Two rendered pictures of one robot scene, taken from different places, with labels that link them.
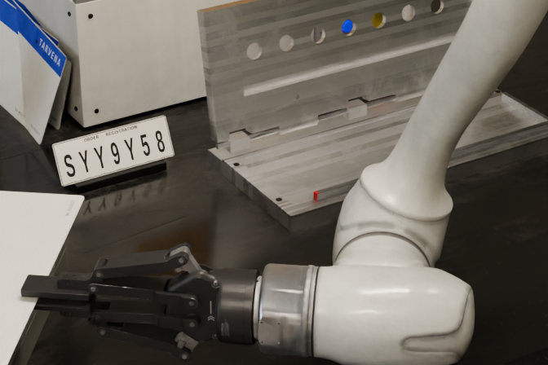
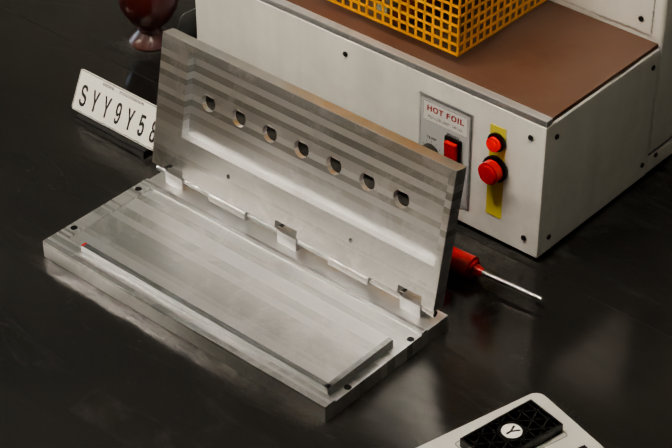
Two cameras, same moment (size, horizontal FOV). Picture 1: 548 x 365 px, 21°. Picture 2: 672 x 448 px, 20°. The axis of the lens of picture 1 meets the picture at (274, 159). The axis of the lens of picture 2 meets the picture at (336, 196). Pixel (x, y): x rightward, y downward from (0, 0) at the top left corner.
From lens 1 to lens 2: 228 cm
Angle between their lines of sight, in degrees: 60
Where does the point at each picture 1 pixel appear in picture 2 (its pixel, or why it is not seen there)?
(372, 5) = (330, 144)
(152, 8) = (258, 20)
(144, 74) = not seen: hidden behind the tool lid
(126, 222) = (32, 161)
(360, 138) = (236, 256)
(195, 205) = (78, 191)
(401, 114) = (309, 275)
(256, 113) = (188, 162)
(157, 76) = not seen: hidden behind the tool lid
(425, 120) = not seen: outside the picture
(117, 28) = (227, 18)
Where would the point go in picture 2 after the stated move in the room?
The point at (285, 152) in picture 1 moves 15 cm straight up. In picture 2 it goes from (181, 214) to (174, 109)
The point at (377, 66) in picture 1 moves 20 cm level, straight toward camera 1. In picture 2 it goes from (311, 210) to (137, 234)
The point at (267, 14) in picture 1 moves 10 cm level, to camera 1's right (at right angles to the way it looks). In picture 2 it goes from (226, 76) to (249, 121)
